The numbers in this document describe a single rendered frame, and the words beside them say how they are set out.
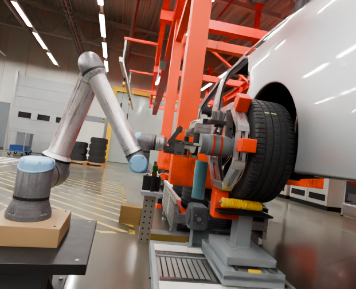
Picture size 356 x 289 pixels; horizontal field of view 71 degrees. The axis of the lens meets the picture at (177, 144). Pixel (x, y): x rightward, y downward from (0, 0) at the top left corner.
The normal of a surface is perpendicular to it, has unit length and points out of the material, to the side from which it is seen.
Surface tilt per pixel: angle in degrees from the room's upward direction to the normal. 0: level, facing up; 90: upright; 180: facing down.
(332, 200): 90
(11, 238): 90
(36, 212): 72
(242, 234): 90
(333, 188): 90
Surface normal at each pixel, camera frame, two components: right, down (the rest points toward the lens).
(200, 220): 0.14, -0.04
